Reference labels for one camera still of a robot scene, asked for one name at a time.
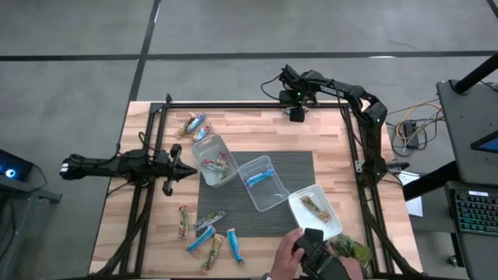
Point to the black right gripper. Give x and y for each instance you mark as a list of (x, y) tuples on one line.
[(297, 87)]

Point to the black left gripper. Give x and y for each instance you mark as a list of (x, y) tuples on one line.
[(165, 167)]

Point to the silver red granola bar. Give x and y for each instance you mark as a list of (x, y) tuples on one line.
[(213, 165)]

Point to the red green granola bar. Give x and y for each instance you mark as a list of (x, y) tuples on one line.
[(183, 221), (224, 157)]

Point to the blue red granola bar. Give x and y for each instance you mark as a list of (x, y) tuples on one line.
[(202, 132)]

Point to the green orange granola bar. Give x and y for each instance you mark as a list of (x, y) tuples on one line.
[(184, 125)]

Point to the dark blue granola bar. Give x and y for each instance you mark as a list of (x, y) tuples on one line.
[(209, 219)]

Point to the bright blue granola bar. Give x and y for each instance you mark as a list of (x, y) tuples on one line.
[(200, 239), (260, 177)]

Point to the brown green granola bar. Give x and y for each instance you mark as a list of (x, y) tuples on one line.
[(315, 208)]

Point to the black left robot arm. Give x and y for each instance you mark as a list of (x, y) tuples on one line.
[(101, 167)]

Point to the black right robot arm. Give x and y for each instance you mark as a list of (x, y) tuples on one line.
[(369, 136)]

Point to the yellow green granola bar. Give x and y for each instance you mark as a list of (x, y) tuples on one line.
[(213, 253)]

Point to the frosted white plastic bin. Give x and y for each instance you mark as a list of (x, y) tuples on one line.
[(206, 148)]

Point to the clear plastic bin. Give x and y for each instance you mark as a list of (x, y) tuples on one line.
[(268, 198)]

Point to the grey woven mat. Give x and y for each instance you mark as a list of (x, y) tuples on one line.
[(272, 225)]

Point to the black power adapter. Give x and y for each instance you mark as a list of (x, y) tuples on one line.
[(410, 130)]

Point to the person's hand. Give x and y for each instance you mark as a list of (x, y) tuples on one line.
[(286, 253), (352, 269)]

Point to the black handheld device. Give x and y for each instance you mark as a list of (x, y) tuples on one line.
[(317, 256)]

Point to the black stand beam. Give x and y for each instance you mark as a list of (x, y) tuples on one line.
[(428, 182)]

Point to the white paper sheet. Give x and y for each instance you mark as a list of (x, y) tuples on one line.
[(412, 202)]

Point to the dark grey desk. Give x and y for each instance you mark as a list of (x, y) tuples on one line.
[(463, 128)]

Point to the black computer blue light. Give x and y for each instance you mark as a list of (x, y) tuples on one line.
[(11, 169)]

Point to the small potted green plant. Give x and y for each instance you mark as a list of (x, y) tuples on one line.
[(356, 250)]

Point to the black stand pole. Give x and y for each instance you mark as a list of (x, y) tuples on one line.
[(476, 74)]

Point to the grey metal cart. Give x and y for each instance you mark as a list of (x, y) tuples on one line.
[(15, 233)]

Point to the blue screen tablet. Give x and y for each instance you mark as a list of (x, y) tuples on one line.
[(486, 144)]

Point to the backlit black keyboard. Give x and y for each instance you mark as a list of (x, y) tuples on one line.
[(476, 214)]

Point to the black caster wheel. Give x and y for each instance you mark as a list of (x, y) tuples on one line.
[(453, 260)]

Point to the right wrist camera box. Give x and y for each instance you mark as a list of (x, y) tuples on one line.
[(297, 115)]

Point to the black aluminium frame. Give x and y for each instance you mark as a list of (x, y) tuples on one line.
[(233, 105)]

